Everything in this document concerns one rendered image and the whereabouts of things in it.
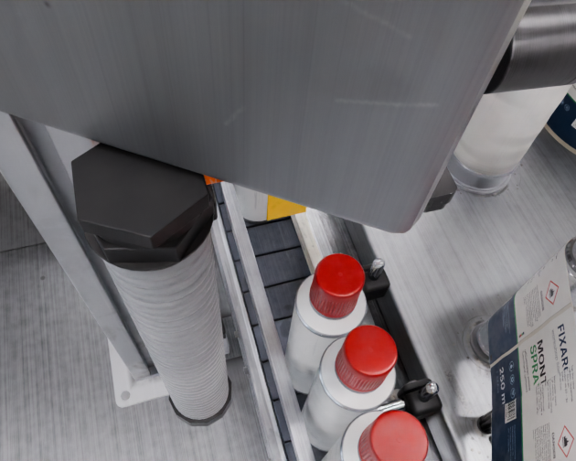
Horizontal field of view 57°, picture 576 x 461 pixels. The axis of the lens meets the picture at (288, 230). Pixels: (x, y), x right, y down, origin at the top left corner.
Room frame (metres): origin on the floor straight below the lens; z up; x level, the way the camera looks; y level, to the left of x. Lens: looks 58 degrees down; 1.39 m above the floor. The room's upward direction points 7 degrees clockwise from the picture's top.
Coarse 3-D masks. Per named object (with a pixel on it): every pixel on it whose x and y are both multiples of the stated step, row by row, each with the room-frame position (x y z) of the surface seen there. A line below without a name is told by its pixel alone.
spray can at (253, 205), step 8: (240, 192) 0.32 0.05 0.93; (248, 192) 0.32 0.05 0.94; (256, 192) 0.32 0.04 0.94; (240, 200) 0.32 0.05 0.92; (248, 200) 0.32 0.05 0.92; (256, 200) 0.32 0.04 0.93; (264, 200) 0.32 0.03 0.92; (240, 208) 0.32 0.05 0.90; (248, 208) 0.32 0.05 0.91; (256, 208) 0.32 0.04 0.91; (264, 208) 0.32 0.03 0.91; (248, 216) 0.32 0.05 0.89; (256, 216) 0.32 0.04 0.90; (264, 216) 0.32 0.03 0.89
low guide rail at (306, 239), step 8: (296, 216) 0.31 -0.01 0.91; (304, 216) 0.31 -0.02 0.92; (296, 224) 0.30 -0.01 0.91; (304, 224) 0.30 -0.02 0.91; (296, 232) 0.30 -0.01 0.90; (304, 232) 0.29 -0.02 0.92; (312, 232) 0.29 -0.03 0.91; (304, 240) 0.28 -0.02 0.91; (312, 240) 0.28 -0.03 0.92; (304, 248) 0.28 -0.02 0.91; (312, 248) 0.27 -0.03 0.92; (304, 256) 0.27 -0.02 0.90; (312, 256) 0.26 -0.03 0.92; (320, 256) 0.27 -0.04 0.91; (312, 264) 0.26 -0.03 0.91; (312, 272) 0.25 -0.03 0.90
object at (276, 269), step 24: (216, 192) 0.35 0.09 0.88; (288, 216) 0.33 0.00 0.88; (264, 240) 0.30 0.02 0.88; (288, 240) 0.30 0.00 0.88; (240, 264) 0.26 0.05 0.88; (264, 264) 0.27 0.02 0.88; (288, 264) 0.27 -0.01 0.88; (264, 288) 0.24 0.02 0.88; (288, 288) 0.24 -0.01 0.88; (288, 312) 0.22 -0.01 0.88; (288, 336) 0.19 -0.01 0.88; (264, 360) 0.16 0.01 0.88; (288, 432) 0.10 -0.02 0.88; (288, 456) 0.08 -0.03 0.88
